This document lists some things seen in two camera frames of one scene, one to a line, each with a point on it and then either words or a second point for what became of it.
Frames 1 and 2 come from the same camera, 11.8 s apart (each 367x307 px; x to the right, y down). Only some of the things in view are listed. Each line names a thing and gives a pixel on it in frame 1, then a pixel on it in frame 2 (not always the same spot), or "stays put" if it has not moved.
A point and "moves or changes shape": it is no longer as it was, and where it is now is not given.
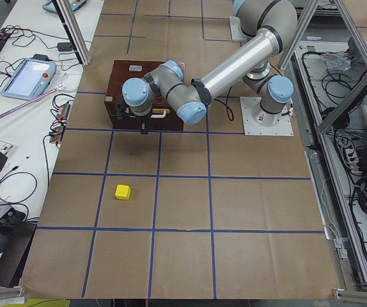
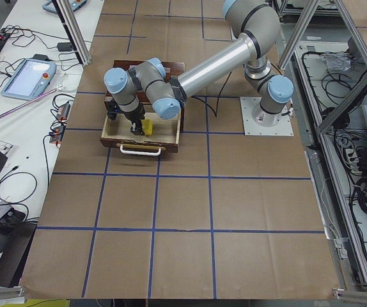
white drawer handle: (158, 116) moves or changes shape
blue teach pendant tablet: (30, 79) stays put
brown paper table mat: (202, 213) stays put
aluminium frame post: (73, 31) stays put
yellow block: (123, 192) moves or changes shape
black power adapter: (64, 47) stays put
